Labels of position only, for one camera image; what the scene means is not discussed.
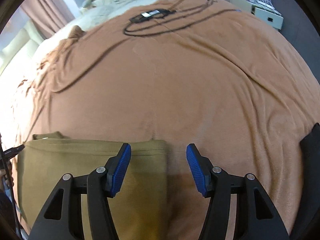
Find black cable on bed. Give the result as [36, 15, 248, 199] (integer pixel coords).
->
[49, 0, 241, 94]

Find olive brown garment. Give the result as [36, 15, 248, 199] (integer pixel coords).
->
[17, 133, 168, 239]

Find pink curtain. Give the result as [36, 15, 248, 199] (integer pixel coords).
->
[21, 0, 74, 38]

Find orange brown bed blanket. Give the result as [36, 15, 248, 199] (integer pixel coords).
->
[14, 0, 319, 239]

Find white storage rack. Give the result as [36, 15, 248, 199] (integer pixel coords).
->
[229, 0, 284, 31]

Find cream bear print bedding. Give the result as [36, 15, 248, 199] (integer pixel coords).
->
[1, 0, 187, 86]

